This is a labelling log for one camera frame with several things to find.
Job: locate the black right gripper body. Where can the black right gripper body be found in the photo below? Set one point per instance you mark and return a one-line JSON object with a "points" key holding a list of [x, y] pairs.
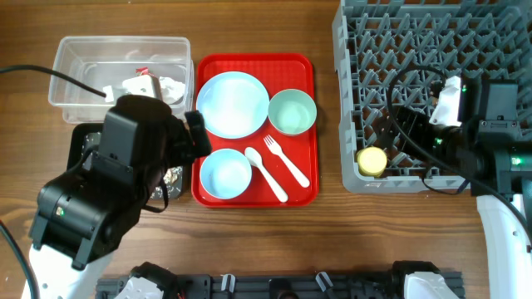
{"points": [[420, 132]]}

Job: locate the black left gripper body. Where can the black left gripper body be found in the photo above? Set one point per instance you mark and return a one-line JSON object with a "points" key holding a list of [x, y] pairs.
{"points": [[179, 150]]}

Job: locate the light blue food bowl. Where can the light blue food bowl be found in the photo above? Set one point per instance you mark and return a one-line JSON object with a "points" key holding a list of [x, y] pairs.
{"points": [[225, 174]]}

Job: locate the yellow plastic cup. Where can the yellow plastic cup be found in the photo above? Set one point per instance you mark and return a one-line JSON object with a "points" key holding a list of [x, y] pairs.
{"points": [[372, 161]]}

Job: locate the light blue plate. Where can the light blue plate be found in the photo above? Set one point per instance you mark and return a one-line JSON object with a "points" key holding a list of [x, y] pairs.
{"points": [[234, 104]]}

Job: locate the white plastic spoon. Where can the white plastic spoon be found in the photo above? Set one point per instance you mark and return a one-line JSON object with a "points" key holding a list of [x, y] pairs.
{"points": [[255, 159]]}

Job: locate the white plastic fork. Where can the white plastic fork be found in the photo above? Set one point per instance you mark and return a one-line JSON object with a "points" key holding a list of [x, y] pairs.
{"points": [[276, 149]]}

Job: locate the red snack wrapper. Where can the red snack wrapper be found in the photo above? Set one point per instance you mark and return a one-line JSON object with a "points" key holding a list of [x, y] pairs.
{"points": [[143, 71]]}

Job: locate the mint green bowl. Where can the mint green bowl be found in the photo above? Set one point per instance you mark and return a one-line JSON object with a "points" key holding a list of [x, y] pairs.
{"points": [[292, 112]]}

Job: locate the white napkin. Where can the white napkin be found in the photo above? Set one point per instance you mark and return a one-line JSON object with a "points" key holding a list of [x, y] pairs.
{"points": [[172, 91]]}

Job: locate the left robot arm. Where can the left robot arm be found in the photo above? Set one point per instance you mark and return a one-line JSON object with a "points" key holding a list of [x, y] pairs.
{"points": [[83, 213]]}

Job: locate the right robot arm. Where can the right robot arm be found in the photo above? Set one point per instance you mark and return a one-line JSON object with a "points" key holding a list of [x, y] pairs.
{"points": [[474, 129]]}

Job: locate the grey dishwasher rack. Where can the grey dishwasher rack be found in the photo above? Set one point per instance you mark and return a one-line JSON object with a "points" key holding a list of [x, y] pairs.
{"points": [[377, 46]]}

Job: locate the red plastic tray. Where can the red plastic tray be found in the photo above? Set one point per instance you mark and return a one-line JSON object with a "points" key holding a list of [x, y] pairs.
{"points": [[277, 72]]}

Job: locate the clear plastic storage bin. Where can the clear plastic storage bin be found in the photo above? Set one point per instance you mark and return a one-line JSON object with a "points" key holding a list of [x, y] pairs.
{"points": [[100, 61]]}

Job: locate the black square bin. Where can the black square bin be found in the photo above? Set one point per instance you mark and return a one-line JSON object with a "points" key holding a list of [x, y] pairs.
{"points": [[76, 143]]}

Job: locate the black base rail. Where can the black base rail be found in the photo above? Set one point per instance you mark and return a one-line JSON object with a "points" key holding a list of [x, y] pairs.
{"points": [[405, 279]]}

